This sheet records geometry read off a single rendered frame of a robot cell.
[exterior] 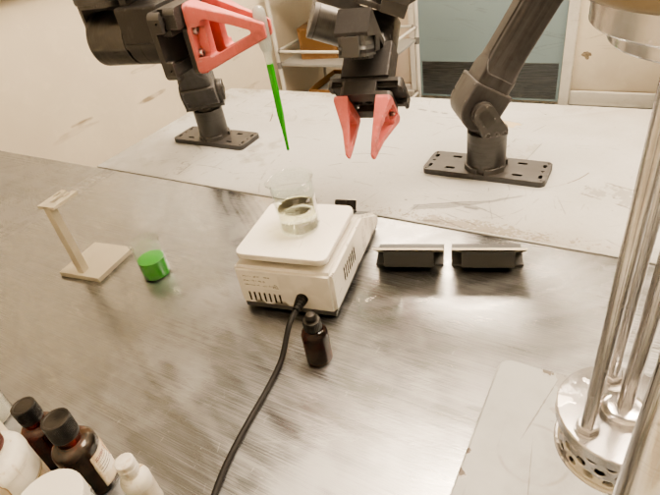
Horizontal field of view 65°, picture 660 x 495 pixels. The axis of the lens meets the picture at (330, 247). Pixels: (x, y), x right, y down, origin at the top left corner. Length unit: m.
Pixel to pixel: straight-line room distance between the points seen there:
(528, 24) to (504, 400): 0.52
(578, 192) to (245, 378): 0.56
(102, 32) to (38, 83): 1.49
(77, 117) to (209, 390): 1.70
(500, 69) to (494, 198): 0.19
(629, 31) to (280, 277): 0.49
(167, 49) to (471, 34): 3.11
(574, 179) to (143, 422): 0.70
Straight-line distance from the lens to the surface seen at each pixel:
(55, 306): 0.83
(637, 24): 0.19
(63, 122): 2.16
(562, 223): 0.79
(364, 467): 0.51
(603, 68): 3.52
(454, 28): 3.61
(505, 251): 0.67
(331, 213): 0.66
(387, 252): 0.68
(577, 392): 0.34
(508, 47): 0.82
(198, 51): 0.57
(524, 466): 0.50
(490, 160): 0.87
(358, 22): 0.67
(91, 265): 0.87
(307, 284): 0.61
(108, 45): 0.63
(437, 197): 0.84
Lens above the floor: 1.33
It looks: 35 degrees down
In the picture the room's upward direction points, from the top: 10 degrees counter-clockwise
